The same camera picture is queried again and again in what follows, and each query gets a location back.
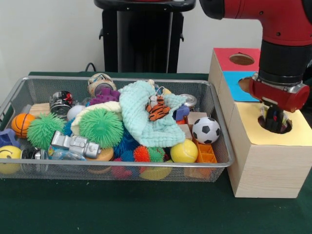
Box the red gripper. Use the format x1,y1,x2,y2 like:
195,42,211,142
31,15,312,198
248,79,311,133

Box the colourful patterned cloth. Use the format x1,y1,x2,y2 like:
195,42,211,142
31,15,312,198
259,106,292,134

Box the wooden box with three holes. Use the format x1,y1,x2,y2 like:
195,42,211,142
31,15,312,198
208,47,312,198

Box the silver mesh bin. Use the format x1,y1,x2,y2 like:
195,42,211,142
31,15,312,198
0,76,235,183

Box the black and white soccer ball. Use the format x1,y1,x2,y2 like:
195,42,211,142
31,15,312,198
192,117,221,145

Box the yellow tennis ball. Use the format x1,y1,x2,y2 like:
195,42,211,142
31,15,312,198
170,138,199,163

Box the small tiger plush toy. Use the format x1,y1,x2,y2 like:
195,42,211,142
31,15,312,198
145,95,171,122

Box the mint green cloth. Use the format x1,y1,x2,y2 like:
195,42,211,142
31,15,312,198
117,80,187,148

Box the large green spiky ball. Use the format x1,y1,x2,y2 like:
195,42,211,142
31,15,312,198
79,108,125,149

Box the dark green tablecloth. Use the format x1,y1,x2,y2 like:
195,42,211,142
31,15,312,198
0,71,312,234

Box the small white ball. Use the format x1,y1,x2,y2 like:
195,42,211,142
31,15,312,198
66,104,86,121

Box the silver robot toy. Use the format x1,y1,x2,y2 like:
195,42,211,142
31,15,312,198
51,131,102,160

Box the black and red can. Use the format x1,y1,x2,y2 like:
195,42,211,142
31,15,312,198
49,90,74,120

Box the small green spiky ball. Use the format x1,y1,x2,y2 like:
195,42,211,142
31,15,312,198
26,112,66,150

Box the small wooden block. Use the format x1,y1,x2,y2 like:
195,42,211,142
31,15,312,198
29,103,51,117

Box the orange basketball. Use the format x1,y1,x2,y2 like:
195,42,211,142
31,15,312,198
11,113,36,139

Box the yellow smiley ball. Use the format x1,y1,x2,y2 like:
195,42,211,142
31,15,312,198
0,145,22,175

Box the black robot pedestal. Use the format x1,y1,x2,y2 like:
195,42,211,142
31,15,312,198
94,0,197,73

